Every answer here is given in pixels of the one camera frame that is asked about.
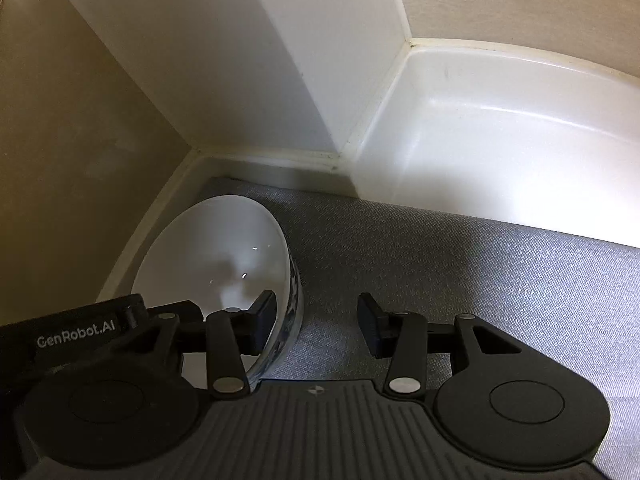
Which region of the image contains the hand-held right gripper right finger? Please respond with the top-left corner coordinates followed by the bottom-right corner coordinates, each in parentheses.
top-left (357, 292), bottom-right (521, 401)

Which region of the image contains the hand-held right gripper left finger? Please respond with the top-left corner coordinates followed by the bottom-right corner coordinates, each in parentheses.
top-left (132, 290), bottom-right (277, 402)

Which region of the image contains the white bowl with blue pattern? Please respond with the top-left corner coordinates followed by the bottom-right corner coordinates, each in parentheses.
top-left (131, 195), bottom-right (304, 391)

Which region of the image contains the grey fabric mat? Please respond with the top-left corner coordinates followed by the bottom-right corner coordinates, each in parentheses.
top-left (207, 176), bottom-right (640, 480)

